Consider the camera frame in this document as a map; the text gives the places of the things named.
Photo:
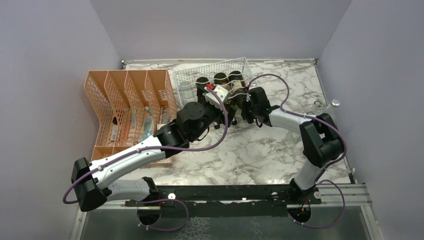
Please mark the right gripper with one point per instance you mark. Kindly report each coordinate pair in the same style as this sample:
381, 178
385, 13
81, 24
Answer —
245, 113

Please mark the green wine bottle white label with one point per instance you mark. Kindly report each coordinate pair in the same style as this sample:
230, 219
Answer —
222, 80

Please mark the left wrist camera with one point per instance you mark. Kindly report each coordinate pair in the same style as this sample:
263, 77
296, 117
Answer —
216, 95

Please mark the orange plastic file organizer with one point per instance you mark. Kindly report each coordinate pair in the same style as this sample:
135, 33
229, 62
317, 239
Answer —
130, 106

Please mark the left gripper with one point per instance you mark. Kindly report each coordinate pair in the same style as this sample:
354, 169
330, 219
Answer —
221, 118

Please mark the green wine bottle brown label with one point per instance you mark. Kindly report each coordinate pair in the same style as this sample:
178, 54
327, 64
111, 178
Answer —
200, 84

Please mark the white wire wine rack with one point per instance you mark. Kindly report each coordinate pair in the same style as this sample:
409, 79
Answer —
192, 74

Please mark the black mounting rail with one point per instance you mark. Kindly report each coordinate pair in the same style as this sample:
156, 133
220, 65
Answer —
215, 201

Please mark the clear bottle silver cap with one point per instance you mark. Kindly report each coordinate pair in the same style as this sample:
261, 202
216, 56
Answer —
334, 104

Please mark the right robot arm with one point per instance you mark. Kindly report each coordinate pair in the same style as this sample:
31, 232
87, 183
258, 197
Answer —
320, 137

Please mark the dark green wine bottle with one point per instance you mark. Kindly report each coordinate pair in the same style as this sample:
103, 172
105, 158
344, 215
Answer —
238, 95

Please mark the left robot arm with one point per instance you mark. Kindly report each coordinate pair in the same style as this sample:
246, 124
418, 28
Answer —
93, 183

